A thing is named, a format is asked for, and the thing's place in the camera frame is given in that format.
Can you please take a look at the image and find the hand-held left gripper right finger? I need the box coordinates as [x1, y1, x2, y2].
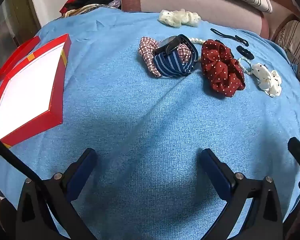
[199, 148, 283, 240]

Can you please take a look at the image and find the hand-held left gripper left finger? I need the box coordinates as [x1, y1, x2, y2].
[15, 148, 98, 240]

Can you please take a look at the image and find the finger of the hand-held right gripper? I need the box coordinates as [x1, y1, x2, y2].
[288, 137, 300, 170]

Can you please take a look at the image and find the white black-dotted scrunchie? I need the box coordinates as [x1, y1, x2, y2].
[251, 62, 282, 98]

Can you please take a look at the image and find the red polka dot scrunchie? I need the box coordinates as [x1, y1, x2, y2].
[201, 39, 246, 98]

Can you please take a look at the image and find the red box with white lining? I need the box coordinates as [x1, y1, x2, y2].
[0, 34, 72, 158]

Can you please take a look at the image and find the blue striped scrunchie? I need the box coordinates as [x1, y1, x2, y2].
[154, 34, 199, 78]

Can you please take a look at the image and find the black wristband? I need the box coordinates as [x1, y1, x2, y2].
[153, 36, 182, 55]

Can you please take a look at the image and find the red white plaid scrunchie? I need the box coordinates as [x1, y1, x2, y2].
[139, 37, 193, 77]

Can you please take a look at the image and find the blue blanket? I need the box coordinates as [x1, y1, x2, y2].
[0, 6, 300, 240]

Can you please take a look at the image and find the red box lid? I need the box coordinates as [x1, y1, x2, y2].
[0, 35, 40, 82]

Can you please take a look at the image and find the cream dotted scrunchie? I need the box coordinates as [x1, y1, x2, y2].
[159, 9, 202, 28]

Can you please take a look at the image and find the yellow patterned scarf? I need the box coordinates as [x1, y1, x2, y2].
[64, 4, 108, 18]

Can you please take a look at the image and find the dark wooden cabinet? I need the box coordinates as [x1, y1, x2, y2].
[0, 0, 42, 58]

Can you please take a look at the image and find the thick black cable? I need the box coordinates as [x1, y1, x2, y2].
[0, 131, 98, 240]

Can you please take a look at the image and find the thick black hair tie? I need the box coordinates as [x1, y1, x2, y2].
[234, 35, 249, 47]

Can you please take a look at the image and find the thin black hair tie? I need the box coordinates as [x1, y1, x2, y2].
[210, 28, 237, 40]

